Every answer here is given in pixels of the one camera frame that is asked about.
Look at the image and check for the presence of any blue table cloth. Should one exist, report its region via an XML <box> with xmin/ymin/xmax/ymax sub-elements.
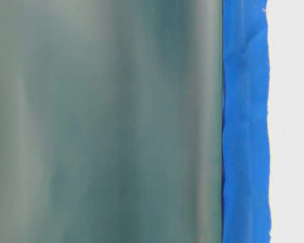
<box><xmin>222</xmin><ymin>1</ymin><xmax>271</xmax><ymax>242</ymax></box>

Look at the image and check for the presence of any blurred grey-green panel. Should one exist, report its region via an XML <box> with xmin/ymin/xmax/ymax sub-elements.
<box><xmin>0</xmin><ymin>1</ymin><xmax>222</xmax><ymax>242</ymax></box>

